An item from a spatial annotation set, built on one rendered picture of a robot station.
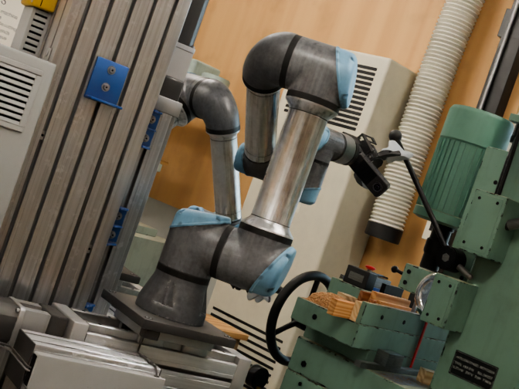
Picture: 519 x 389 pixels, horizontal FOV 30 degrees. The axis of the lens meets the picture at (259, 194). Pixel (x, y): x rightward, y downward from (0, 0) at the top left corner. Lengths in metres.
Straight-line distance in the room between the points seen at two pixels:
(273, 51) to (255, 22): 3.03
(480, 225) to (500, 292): 0.17
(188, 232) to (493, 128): 0.92
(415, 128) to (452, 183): 1.55
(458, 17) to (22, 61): 2.53
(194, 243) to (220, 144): 0.71
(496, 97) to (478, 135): 1.50
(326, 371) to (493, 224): 0.56
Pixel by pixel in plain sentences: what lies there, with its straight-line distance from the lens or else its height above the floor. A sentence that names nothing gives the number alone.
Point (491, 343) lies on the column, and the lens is 2.37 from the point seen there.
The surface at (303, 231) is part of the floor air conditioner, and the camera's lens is 4.11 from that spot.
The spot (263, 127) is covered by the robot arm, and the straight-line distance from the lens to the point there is 2.20.
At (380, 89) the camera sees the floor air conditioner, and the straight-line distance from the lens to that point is 4.06.
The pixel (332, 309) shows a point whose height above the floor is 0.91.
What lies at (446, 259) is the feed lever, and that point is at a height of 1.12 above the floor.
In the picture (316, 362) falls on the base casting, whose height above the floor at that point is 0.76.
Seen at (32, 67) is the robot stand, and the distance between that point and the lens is 1.94.
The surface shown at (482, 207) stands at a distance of 2.34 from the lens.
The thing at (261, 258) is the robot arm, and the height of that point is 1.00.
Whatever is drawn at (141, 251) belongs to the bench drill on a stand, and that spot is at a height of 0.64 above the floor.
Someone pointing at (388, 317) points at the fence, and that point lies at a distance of 2.45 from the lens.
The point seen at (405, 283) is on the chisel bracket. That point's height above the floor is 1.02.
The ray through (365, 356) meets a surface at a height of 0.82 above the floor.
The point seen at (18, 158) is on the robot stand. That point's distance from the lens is 1.96.
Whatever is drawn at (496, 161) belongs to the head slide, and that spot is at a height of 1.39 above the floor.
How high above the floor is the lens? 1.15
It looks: 1 degrees down
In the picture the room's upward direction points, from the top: 19 degrees clockwise
